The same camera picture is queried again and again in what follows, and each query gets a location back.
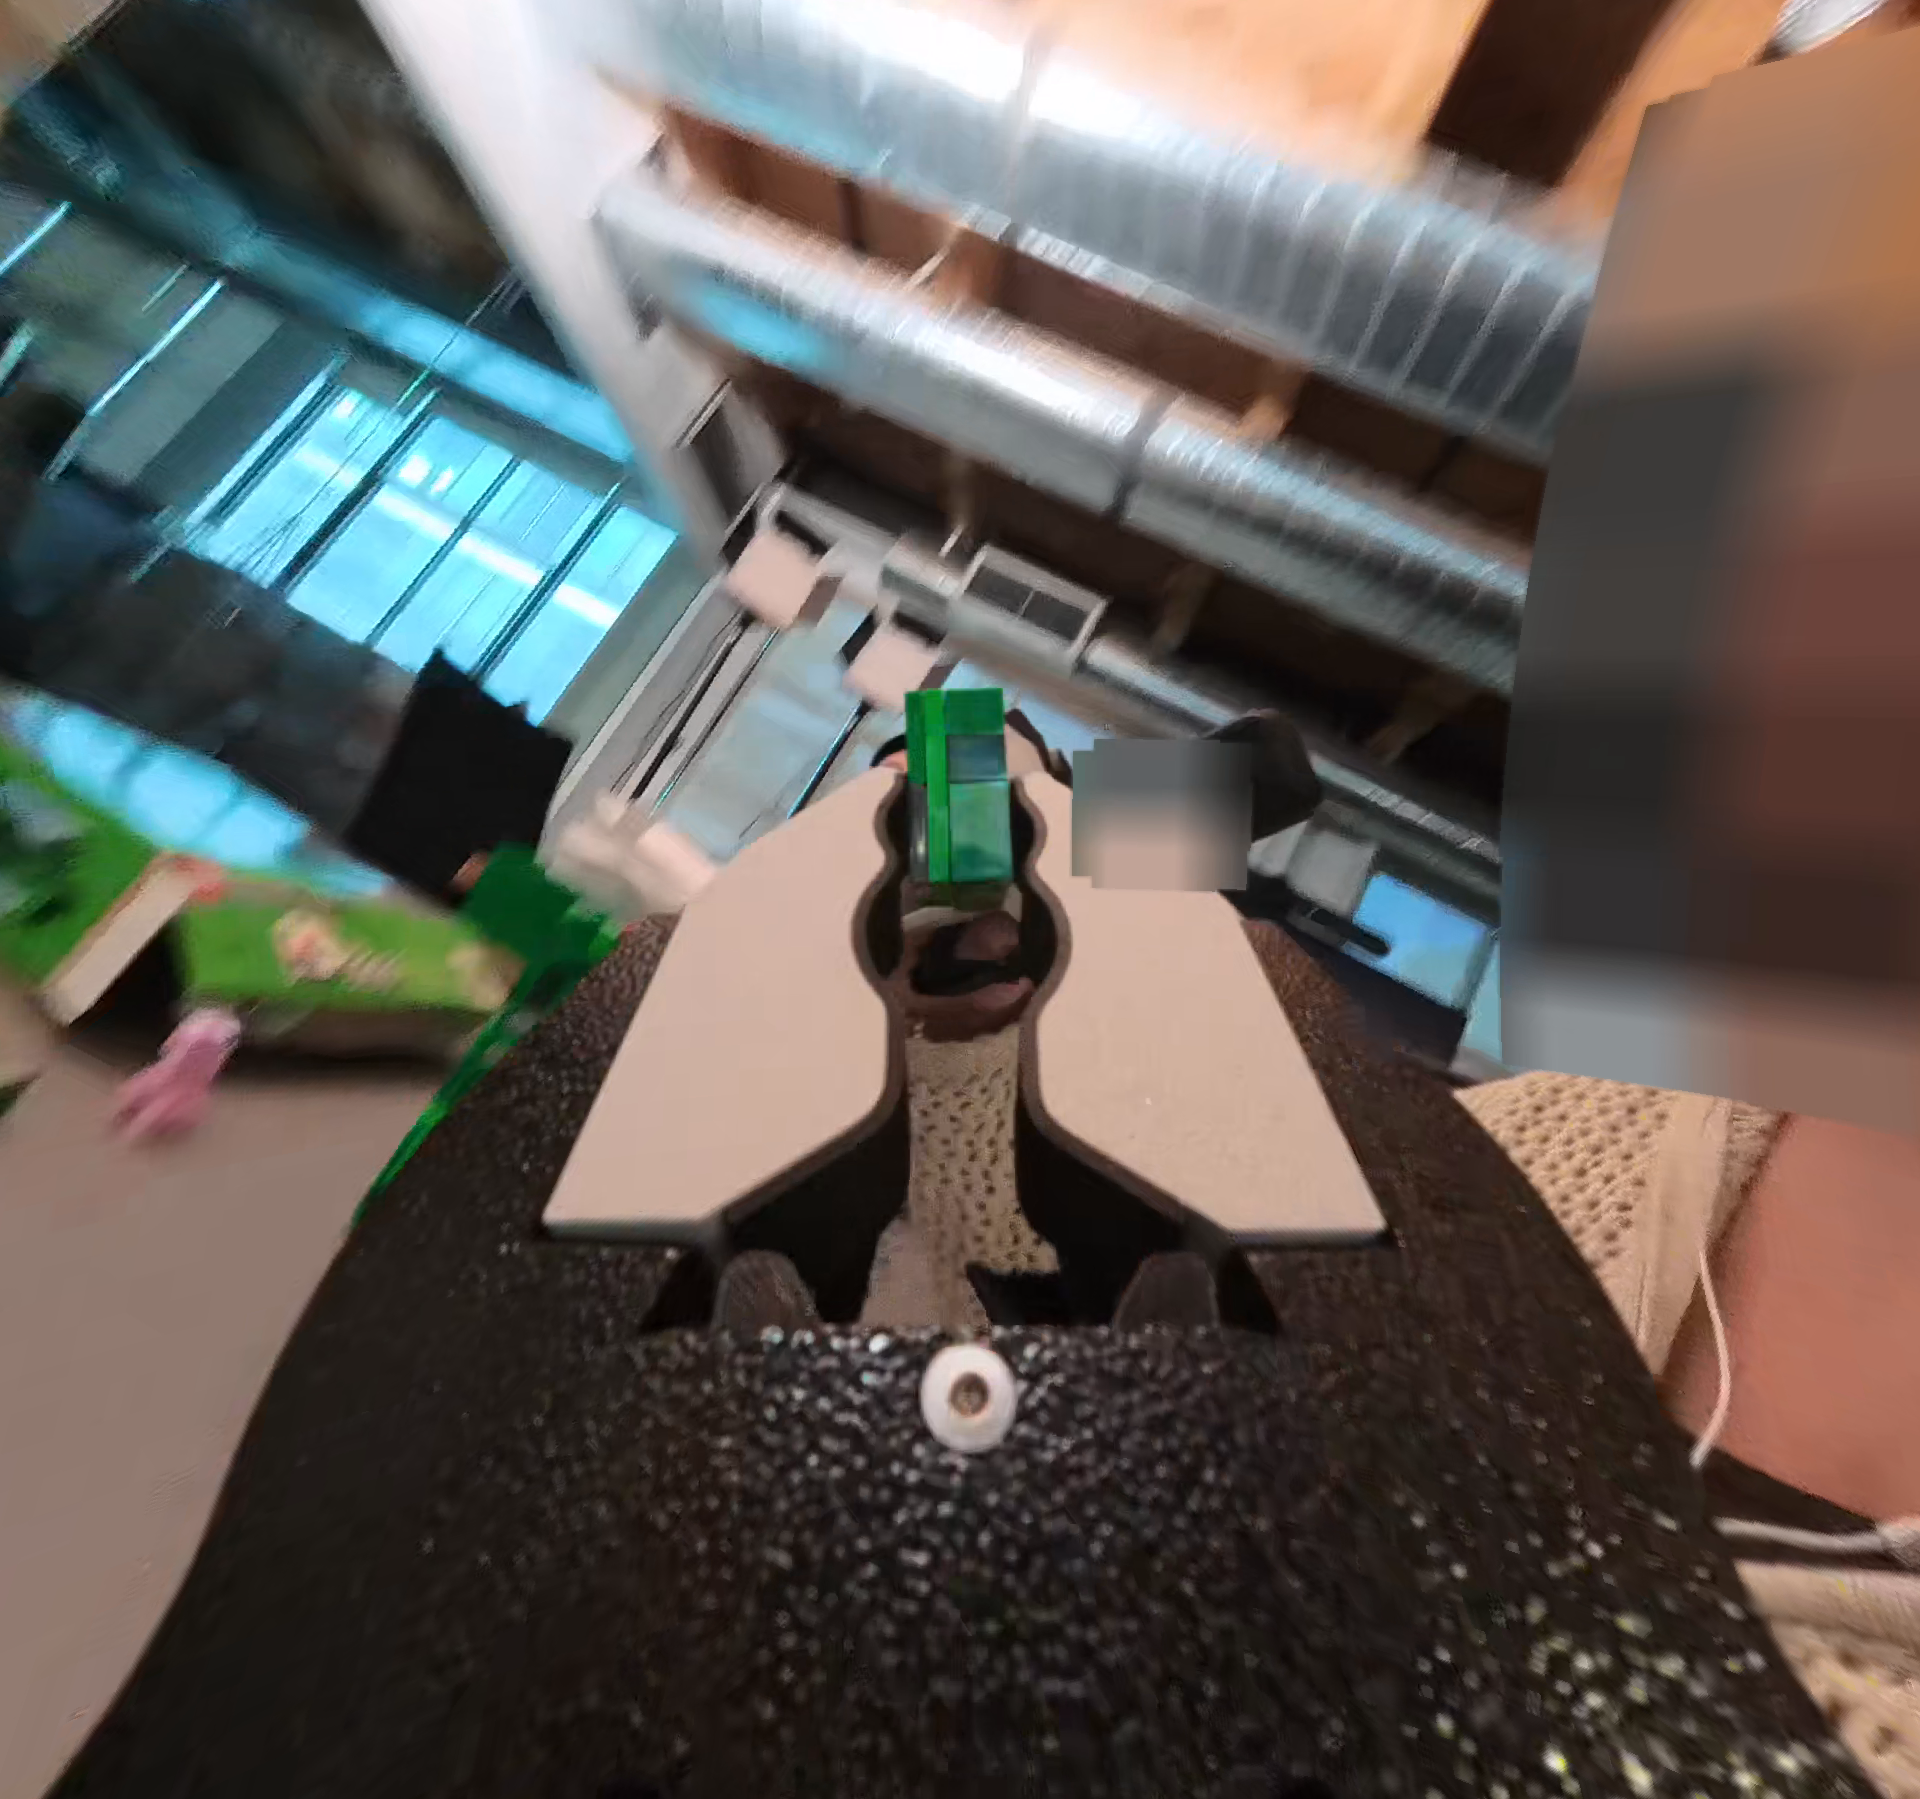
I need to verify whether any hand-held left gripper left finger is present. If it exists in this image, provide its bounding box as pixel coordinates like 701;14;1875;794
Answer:
543;760;919;1327

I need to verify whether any silver ventilation duct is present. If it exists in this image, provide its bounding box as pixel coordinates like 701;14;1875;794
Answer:
591;173;1519;700
504;0;1593;459

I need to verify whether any pink lego pig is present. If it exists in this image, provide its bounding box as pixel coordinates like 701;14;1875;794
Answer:
107;1008;249;1146

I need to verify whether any person's knit-sweater torso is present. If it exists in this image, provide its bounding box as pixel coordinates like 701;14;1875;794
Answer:
1459;1070;1920;1799

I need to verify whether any green lego box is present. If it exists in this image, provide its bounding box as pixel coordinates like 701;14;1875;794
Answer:
0;734;525;1062

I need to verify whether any green lego foot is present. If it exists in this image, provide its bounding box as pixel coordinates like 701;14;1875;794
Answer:
901;686;1007;916

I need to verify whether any stack of green plastic crates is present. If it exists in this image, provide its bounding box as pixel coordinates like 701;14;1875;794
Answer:
458;845;623;972

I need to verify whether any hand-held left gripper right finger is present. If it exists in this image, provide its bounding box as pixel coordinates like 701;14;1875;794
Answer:
1007;765;1385;1327

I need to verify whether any thin white cable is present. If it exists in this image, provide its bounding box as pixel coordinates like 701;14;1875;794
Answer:
1691;1227;1920;1567

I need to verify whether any black high-back office chair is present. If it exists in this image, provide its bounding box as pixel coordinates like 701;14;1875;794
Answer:
338;646;574;902

